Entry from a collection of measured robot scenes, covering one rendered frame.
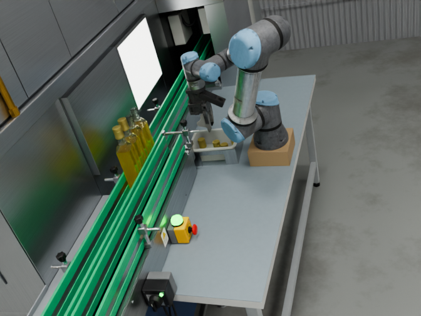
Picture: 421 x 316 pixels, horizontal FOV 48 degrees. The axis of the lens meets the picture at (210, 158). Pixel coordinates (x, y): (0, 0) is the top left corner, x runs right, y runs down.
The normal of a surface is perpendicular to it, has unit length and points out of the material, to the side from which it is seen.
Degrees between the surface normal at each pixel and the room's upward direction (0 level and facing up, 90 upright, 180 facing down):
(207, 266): 0
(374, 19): 90
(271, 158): 90
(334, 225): 0
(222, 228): 0
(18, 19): 90
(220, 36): 90
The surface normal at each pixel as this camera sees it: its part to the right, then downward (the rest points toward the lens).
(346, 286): -0.22, -0.82
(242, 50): -0.75, 0.44
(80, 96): 0.96, -0.07
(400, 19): -0.28, 0.58
